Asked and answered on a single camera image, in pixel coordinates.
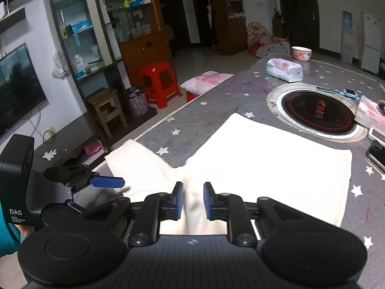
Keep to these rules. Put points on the flat screen television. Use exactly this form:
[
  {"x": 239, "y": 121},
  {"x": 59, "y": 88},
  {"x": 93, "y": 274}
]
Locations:
[{"x": 18, "y": 90}]

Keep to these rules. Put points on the white glove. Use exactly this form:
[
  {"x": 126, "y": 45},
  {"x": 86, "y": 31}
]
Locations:
[{"x": 49, "y": 154}]

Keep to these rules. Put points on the pink white sack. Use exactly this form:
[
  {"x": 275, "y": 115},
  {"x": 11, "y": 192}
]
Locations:
[{"x": 204, "y": 81}]

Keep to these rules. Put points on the dark low television stand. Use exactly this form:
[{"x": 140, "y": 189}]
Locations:
[{"x": 69, "y": 141}]

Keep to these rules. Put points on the tall wooden shelf cabinet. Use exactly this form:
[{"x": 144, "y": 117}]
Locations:
[{"x": 231, "y": 36}]

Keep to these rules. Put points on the blue smartwatch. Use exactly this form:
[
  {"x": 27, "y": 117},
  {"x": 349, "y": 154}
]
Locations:
[{"x": 350, "y": 93}]

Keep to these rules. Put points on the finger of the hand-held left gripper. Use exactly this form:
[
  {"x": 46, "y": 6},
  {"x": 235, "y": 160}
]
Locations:
[
  {"x": 108, "y": 182},
  {"x": 73, "y": 205}
]

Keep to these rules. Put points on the dark wall shelf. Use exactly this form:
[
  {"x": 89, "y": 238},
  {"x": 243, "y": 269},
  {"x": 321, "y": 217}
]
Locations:
[{"x": 12, "y": 19}]

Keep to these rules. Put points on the water dispenser with blue bottle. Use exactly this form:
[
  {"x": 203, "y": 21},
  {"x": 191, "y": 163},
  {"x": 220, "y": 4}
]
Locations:
[{"x": 348, "y": 42}]

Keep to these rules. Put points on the person's left forearm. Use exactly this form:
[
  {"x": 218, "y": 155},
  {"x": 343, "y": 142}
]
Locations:
[{"x": 6, "y": 234}]

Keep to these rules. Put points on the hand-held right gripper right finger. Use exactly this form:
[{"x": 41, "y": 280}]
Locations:
[{"x": 207, "y": 200}]

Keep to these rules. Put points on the small wooden stool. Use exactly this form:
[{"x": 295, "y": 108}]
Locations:
[{"x": 102, "y": 96}]

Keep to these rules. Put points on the grey star-print tablecloth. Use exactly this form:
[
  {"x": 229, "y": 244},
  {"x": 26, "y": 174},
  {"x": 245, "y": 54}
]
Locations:
[{"x": 210, "y": 117}]

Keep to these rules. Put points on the pink cartoon bowl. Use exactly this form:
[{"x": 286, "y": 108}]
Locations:
[{"x": 301, "y": 54}]

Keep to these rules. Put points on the white pink soft tissue pack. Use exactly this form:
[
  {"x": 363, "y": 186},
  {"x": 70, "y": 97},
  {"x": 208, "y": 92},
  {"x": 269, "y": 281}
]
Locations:
[{"x": 284, "y": 70}]

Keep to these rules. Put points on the white plastic bag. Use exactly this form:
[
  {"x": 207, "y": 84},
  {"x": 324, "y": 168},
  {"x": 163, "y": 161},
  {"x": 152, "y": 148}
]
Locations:
[{"x": 58, "y": 69}]

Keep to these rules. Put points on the wall power socket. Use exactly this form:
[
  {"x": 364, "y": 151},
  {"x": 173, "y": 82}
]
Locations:
[{"x": 50, "y": 132}]

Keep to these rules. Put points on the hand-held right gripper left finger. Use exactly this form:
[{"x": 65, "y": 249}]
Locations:
[{"x": 179, "y": 200}]

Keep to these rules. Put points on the pink folding play tent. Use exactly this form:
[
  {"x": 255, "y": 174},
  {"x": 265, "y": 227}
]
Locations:
[{"x": 264, "y": 40}]

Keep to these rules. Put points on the glass-front wooden display cabinet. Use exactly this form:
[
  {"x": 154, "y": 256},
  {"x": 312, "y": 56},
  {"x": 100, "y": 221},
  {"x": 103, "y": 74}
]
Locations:
[{"x": 141, "y": 48}]

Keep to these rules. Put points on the white refrigerator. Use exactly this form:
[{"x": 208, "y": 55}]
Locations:
[{"x": 370, "y": 42}]

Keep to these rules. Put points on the cream garment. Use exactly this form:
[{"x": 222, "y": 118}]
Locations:
[{"x": 264, "y": 168}]

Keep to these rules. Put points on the pink plastic item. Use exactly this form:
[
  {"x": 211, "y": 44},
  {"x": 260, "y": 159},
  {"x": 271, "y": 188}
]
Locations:
[{"x": 92, "y": 150}]

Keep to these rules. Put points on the patterned fabric bin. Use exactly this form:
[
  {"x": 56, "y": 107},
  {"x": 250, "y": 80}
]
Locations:
[{"x": 138, "y": 104}]

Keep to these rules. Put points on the dark wooden door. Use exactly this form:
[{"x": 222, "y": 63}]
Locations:
[{"x": 297, "y": 12}]

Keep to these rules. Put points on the red plastic stool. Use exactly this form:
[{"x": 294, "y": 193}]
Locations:
[{"x": 159, "y": 72}]

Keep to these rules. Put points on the round black induction cooktop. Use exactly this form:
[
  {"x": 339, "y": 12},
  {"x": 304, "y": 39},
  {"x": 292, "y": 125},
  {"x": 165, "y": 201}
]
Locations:
[{"x": 315, "y": 110}]

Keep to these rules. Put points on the black smartphone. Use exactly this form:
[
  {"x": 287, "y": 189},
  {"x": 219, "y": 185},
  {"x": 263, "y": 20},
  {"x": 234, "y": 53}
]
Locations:
[{"x": 377, "y": 155}]

